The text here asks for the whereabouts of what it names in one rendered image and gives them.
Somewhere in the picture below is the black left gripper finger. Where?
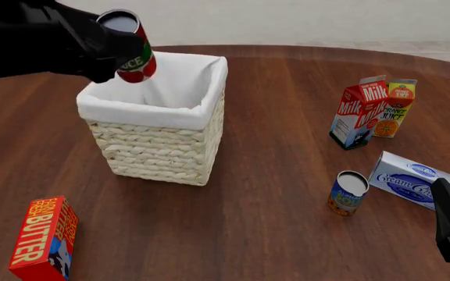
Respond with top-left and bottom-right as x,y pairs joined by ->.
86,26 -> 148,84

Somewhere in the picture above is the red tomato sauce can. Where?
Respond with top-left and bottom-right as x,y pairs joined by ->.
95,9 -> 158,84

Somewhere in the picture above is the white wicker basket with liner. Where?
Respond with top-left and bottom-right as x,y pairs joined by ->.
76,50 -> 230,187

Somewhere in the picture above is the white cream cheese box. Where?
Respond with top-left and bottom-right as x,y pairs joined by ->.
367,150 -> 450,212

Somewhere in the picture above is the blue alphabet soup can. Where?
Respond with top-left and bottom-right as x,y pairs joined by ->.
327,169 -> 370,218

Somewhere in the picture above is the yellow orange juice carton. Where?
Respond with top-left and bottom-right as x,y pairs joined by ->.
372,77 -> 419,139

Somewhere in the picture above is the red and white milk carton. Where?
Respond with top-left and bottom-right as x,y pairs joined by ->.
328,74 -> 391,151

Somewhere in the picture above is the red butter box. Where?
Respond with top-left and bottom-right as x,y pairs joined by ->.
8,194 -> 80,281

